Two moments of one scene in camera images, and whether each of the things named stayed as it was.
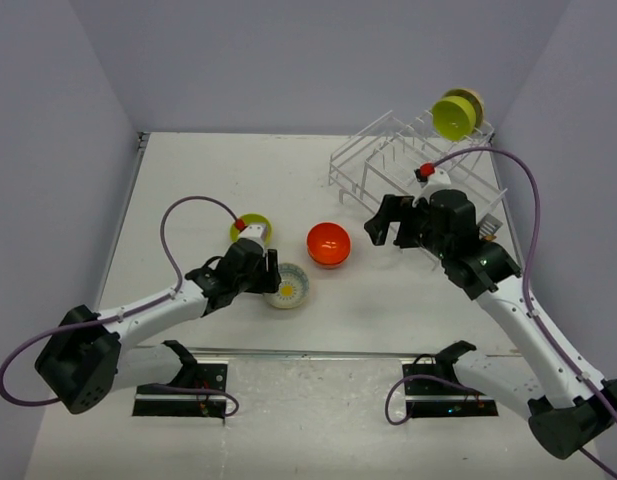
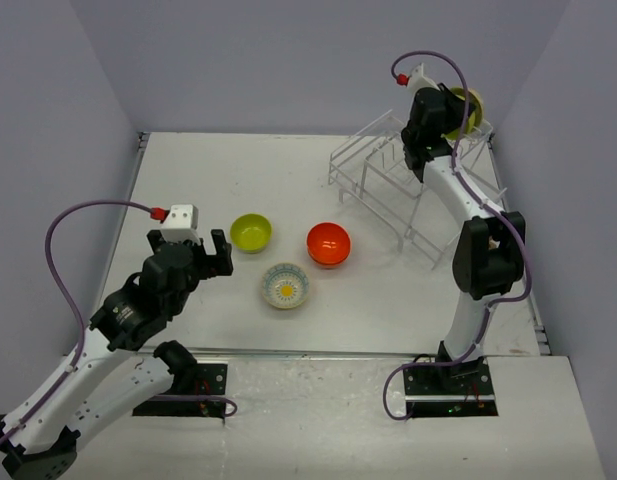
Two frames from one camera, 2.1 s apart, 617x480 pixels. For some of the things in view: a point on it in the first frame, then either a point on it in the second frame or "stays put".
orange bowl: [328, 244] stays put
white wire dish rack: [407, 157] stays put
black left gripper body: [253, 281] → [198, 273]
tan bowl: [293, 288] stays put
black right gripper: [394, 208] → [455, 107]
